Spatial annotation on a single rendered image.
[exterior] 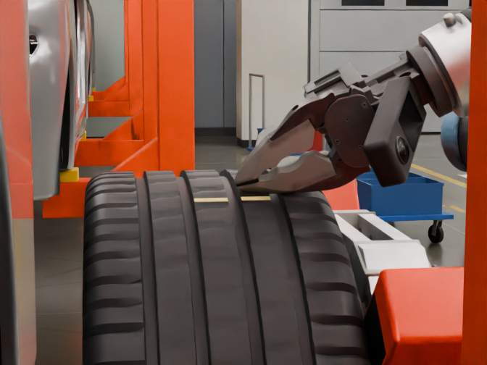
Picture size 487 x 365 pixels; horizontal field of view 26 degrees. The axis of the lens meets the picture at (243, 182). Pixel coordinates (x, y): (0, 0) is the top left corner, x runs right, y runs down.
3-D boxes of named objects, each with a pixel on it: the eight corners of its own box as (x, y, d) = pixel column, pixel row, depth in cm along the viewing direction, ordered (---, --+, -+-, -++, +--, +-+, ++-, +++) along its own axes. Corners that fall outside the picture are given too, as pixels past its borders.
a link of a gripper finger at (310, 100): (281, 161, 100) (364, 119, 99) (284, 168, 98) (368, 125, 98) (260, 120, 98) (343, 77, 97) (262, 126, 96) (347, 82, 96)
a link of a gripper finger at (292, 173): (244, 192, 105) (327, 150, 104) (251, 216, 100) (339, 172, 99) (230, 166, 104) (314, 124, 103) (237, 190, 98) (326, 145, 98)
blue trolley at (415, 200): (316, 222, 759) (318, 88, 746) (397, 219, 772) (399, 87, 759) (362, 249, 662) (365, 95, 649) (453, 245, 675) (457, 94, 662)
